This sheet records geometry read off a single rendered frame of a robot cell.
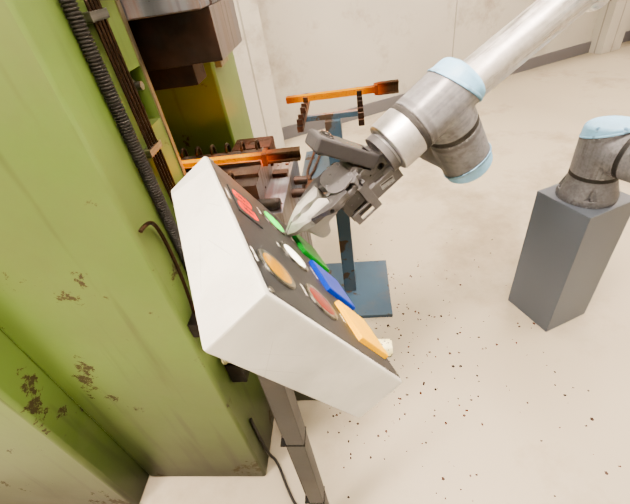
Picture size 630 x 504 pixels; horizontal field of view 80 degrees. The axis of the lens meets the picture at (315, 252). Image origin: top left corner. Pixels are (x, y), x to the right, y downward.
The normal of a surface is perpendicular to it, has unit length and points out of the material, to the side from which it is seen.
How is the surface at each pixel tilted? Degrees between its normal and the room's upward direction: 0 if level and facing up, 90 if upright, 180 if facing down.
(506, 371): 0
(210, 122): 90
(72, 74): 90
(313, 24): 90
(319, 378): 90
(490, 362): 0
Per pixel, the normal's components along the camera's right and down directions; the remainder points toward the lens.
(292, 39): 0.37, 0.55
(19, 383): 0.99, -0.07
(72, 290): -0.05, 0.63
